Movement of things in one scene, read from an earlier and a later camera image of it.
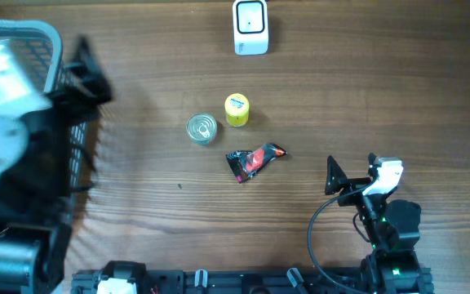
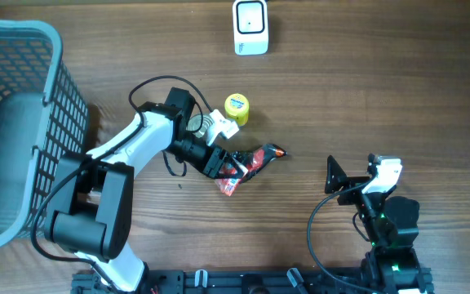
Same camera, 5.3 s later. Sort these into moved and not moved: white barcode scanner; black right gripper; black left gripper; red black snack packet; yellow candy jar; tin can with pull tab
Moved: red black snack packet; black left gripper
Not moved: tin can with pull tab; black right gripper; white barcode scanner; yellow candy jar
